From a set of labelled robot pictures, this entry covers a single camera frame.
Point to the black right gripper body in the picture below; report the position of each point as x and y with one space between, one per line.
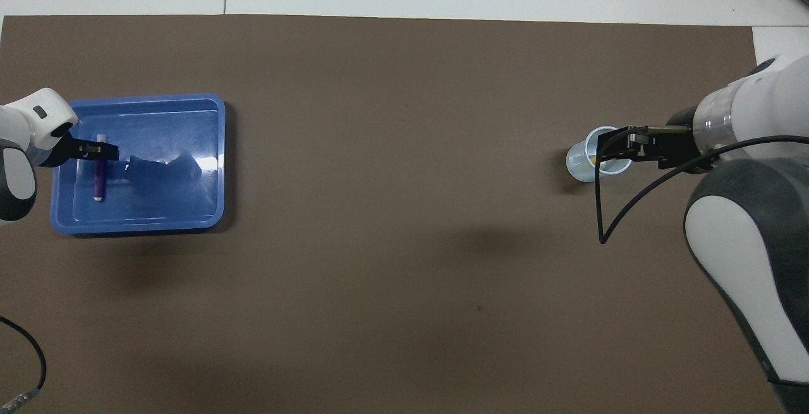
679 148

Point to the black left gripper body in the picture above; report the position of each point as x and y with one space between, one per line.
69 147

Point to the purple marker pen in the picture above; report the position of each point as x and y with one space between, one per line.
99 183

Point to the yellow marker pen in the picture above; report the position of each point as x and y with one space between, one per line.
597 160

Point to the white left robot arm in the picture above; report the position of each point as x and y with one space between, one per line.
19 123

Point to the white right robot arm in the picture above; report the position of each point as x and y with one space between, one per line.
758 104

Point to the translucent plastic cup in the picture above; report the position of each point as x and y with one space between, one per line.
576 161

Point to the blue plastic tray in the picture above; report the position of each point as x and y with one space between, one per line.
189 205

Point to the brown table mat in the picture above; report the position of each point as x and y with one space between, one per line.
404 243

